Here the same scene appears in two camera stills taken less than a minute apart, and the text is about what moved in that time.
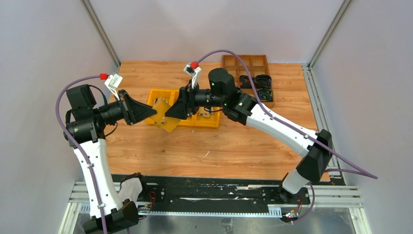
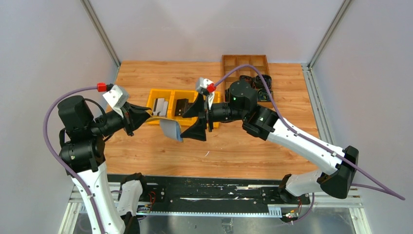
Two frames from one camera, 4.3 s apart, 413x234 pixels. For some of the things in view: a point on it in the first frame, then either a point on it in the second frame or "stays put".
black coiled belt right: (263, 81) stays put
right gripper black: (186, 101) to (209, 113)
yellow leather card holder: (160, 120) to (169, 127)
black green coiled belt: (265, 95) stays put
